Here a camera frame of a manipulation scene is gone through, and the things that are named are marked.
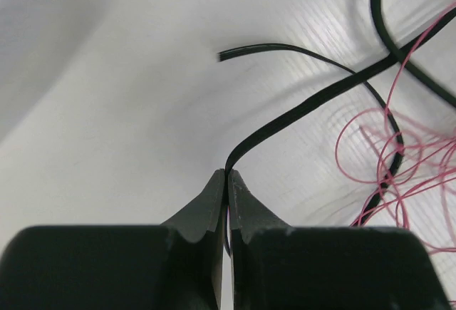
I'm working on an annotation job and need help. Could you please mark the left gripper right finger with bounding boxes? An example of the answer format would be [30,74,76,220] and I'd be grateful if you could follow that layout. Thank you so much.
[227,171,450,309]

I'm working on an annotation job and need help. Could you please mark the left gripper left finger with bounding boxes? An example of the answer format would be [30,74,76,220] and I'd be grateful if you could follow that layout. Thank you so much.
[1,170,224,309]

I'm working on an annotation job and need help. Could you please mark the thin red wires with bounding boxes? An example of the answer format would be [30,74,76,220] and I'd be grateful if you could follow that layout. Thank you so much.
[334,1,456,254]

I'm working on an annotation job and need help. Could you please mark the black cables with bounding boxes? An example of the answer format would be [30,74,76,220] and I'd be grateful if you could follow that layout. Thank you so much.
[370,0,456,108]

